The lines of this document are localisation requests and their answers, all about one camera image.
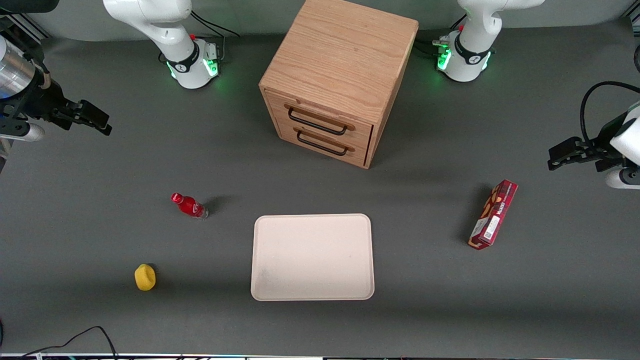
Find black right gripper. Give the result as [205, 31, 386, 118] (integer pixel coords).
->
[0, 75, 112, 139]

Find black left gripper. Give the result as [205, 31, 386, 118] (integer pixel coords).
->
[547, 114, 629, 173]

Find black metal drawer handle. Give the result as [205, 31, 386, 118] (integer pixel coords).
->
[295, 128, 350, 157]
[287, 105, 350, 137]

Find wooden drawer with handle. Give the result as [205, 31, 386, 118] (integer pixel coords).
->
[272, 120, 372, 169]
[264, 89, 374, 146]

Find wooden drawer cabinet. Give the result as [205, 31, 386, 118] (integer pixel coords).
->
[258, 0, 420, 170]

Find red snack box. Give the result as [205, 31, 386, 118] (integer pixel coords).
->
[467, 179, 519, 251]

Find red plastic bottle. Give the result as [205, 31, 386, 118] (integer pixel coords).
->
[170, 192, 210, 220]

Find yellow sponge ball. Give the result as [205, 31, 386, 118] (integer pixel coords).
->
[134, 263, 157, 292]

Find beige rectangular tray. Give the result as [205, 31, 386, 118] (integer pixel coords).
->
[250, 213, 376, 302]

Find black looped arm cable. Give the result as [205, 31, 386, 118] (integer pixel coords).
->
[579, 81, 640, 147]

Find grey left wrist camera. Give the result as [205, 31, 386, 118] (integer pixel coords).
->
[605, 167, 640, 190]

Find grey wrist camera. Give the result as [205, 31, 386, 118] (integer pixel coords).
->
[0, 122, 46, 143]
[605, 167, 640, 190]

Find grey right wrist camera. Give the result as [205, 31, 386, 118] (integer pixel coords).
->
[0, 122, 46, 143]

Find aluminium frame profile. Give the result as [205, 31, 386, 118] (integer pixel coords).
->
[0, 14, 52, 47]

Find black right base cables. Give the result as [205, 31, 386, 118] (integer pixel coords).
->
[190, 9, 242, 61]

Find black base cables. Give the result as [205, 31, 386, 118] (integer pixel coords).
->
[414, 14, 468, 57]
[190, 9, 242, 61]

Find black left base cables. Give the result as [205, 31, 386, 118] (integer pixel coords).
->
[414, 14, 468, 57]

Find black floor cable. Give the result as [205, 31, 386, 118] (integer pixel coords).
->
[0, 325, 119, 360]

